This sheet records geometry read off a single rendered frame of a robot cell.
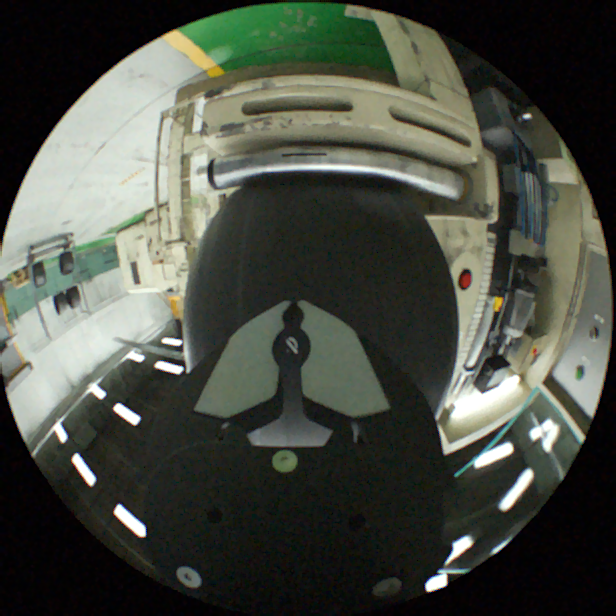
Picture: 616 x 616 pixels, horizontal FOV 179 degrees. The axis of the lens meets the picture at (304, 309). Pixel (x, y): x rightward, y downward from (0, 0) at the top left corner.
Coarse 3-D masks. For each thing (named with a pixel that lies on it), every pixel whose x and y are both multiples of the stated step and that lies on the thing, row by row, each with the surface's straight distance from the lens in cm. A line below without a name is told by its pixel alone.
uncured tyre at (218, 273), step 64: (256, 192) 23; (320, 192) 22; (384, 192) 24; (256, 256) 16; (320, 256) 15; (384, 256) 16; (192, 320) 18; (384, 320) 15; (448, 320) 19; (448, 384) 21
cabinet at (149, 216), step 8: (152, 208) 520; (144, 216) 543; (152, 216) 515; (160, 216) 491; (152, 224) 514; (160, 224) 491; (168, 224) 471; (152, 232) 515; (168, 232) 472; (152, 240) 517; (168, 240) 472; (152, 248) 520; (152, 256) 524; (160, 256) 499; (168, 256) 479
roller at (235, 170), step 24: (216, 168) 25; (240, 168) 24; (264, 168) 24; (288, 168) 24; (312, 168) 24; (336, 168) 24; (360, 168) 24; (384, 168) 25; (408, 168) 27; (432, 168) 29; (432, 192) 30; (456, 192) 32
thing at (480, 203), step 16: (480, 160) 33; (464, 176) 34; (480, 176) 32; (416, 192) 45; (480, 192) 32; (496, 192) 33; (432, 208) 40; (448, 208) 36; (464, 208) 34; (480, 208) 31; (496, 208) 32
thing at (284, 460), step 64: (192, 448) 6; (256, 448) 5; (320, 448) 5; (384, 448) 5; (192, 512) 6; (256, 512) 5; (320, 512) 5; (384, 512) 5; (192, 576) 6; (256, 576) 5; (320, 576) 5; (384, 576) 5
